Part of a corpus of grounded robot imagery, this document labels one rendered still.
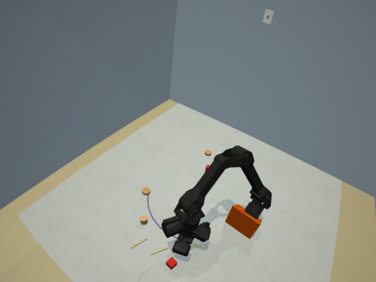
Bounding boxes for wooden cylinder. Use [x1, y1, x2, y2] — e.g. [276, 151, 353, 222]
[140, 215, 147, 226]

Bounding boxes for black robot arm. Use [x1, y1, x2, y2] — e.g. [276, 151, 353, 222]
[162, 146, 272, 242]

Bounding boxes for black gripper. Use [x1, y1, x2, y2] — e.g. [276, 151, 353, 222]
[172, 228, 196, 257]

